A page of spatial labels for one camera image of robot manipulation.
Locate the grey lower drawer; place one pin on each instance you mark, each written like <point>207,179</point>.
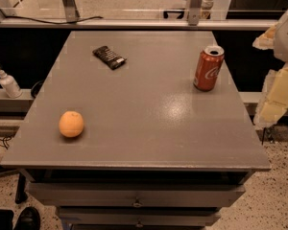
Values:
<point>138,216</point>

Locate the grey metal bracket left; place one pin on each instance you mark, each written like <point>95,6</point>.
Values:
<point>71,12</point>

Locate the grey top drawer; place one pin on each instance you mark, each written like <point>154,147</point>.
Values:
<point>135,195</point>

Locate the black shoe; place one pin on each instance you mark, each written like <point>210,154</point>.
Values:
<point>29,219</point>

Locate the grey metal bracket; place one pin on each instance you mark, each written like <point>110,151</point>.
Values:
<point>71,12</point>
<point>194,12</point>

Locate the black rxbar chocolate wrapper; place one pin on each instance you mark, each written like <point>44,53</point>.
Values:
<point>107,56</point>

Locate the grey drawer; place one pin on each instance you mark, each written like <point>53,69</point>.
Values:
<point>138,216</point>
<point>135,195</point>

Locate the orange fruit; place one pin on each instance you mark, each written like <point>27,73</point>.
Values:
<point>71,124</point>

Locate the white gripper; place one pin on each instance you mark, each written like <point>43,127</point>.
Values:
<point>287,39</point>

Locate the red coca-cola can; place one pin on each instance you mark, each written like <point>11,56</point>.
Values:
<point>209,64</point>

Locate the grey metal bracket right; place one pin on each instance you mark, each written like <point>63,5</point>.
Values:
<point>194,12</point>

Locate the white pump bottle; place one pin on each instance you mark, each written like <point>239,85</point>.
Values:
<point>10,85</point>

